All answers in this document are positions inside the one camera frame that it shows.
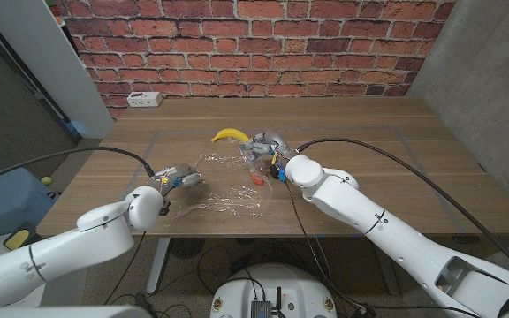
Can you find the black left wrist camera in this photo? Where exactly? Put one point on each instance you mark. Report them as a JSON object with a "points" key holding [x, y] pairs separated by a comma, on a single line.
{"points": [[164, 208]]}

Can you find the green tennis ball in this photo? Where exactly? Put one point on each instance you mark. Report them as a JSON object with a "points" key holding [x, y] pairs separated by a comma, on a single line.
{"points": [[46, 181]]}

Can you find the black pedal with yellow pads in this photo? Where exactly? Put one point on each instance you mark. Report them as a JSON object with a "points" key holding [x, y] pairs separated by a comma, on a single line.
{"points": [[16, 240]]}

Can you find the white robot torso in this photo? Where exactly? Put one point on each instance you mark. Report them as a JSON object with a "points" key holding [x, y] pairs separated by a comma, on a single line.
{"points": [[281, 282]]}

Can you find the white cabinet panel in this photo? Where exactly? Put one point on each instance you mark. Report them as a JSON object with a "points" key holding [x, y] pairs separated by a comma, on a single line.
{"points": [[51, 57]]}

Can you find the grey table leg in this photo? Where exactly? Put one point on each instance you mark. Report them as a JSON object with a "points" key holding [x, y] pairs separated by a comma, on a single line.
{"points": [[391, 282]]}

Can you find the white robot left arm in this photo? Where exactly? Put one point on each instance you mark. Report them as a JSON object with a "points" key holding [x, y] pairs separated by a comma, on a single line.
{"points": [[60, 252]]}

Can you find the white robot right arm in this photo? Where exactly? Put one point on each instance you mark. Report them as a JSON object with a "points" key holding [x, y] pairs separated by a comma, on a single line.
{"points": [[391, 238]]}

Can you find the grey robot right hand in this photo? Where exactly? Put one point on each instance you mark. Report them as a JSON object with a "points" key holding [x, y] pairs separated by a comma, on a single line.
{"points": [[274, 143]]}

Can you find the white power strip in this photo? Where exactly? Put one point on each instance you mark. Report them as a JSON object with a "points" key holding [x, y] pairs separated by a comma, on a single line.
{"points": [[144, 99]]}

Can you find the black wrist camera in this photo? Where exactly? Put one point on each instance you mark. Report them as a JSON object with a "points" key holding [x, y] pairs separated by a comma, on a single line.
{"points": [[275, 172], [164, 208]]}

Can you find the white table leg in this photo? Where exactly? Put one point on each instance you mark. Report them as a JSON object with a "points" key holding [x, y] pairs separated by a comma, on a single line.
{"points": [[157, 265]]}

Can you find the black round floor fan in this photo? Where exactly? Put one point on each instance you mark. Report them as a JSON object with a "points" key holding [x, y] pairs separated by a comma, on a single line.
{"points": [[187, 248]]}

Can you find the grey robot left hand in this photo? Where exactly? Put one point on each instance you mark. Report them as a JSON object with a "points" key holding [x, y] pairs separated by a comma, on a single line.
{"points": [[177, 176]]}

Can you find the printed brick wall backdrop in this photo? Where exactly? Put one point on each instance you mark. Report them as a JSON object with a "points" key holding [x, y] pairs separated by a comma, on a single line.
{"points": [[254, 44]]}

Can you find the small red toy strawberry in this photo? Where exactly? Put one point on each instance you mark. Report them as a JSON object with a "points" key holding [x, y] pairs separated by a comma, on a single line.
{"points": [[257, 179]]}

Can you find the yellow toy banana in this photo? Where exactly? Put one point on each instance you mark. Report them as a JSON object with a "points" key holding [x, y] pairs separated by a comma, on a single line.
{"points": [[230, 133]]}

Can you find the blue plastic bin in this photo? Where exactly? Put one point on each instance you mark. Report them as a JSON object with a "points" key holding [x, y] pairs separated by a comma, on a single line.
{"points": [[7, 203]]}

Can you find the clear plastic wrap sheet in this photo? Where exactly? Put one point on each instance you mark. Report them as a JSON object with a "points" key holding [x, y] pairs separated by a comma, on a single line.
{"points": [[232, 199]]}

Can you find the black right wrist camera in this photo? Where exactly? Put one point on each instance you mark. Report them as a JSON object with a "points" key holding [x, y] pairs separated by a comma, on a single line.
{"points": [[275, 172]]}

